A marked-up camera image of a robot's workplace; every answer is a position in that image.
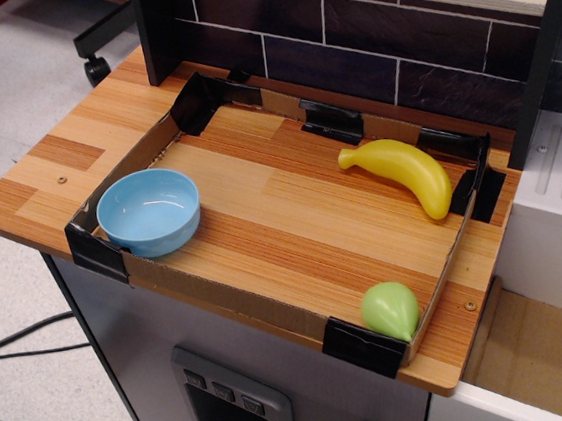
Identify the black vertical post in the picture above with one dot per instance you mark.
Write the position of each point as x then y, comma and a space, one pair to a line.
547, 41

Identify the yellow plastic banana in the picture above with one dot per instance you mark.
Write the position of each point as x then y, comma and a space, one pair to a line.
407, 165

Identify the black caster wheel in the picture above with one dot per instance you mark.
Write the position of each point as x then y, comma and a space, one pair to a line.
96, 69

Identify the white toy sink drainboard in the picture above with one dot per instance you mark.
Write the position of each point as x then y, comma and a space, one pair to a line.
530, 259

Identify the cardboard fence with black tape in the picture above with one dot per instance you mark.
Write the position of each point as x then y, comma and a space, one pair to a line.
289, 242

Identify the green plastic pear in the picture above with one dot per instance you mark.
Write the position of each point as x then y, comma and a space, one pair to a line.
391, 309

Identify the grey control panel with buttons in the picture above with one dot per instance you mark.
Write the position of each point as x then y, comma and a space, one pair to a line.
217, 393

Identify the light blue bowl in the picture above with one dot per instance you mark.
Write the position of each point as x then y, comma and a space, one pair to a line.
151, 213

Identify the black chair base leg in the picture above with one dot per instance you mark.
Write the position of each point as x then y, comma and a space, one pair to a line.
105, 30

